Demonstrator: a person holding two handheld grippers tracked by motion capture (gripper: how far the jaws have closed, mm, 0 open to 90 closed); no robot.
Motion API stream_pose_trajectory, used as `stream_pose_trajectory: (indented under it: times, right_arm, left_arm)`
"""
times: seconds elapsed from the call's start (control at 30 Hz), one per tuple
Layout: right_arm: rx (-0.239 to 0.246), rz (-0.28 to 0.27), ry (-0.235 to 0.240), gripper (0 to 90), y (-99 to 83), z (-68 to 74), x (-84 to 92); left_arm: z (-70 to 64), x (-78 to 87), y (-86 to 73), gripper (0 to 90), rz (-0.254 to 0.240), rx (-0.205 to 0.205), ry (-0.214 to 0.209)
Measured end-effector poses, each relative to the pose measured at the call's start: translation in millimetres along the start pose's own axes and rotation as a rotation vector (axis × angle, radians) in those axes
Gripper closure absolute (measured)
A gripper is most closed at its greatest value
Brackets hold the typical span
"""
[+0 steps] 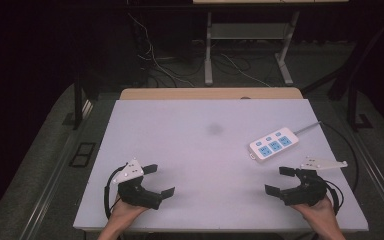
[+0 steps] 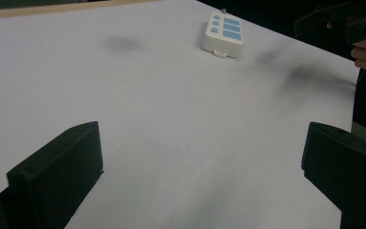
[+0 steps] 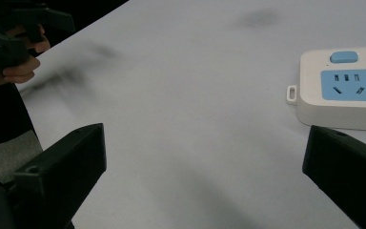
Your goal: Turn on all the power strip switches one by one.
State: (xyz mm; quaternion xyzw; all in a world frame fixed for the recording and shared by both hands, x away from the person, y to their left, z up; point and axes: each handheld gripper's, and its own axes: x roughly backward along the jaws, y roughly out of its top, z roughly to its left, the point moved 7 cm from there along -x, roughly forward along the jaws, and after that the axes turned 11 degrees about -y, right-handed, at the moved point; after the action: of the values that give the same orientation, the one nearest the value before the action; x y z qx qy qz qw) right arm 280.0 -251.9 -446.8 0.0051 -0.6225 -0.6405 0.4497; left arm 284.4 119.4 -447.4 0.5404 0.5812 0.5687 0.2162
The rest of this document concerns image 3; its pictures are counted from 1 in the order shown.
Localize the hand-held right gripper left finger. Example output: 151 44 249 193
12 122 108 229

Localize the white and blue power strip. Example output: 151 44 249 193
286 45 366 133

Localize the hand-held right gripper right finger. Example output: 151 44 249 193
301 124 366 229

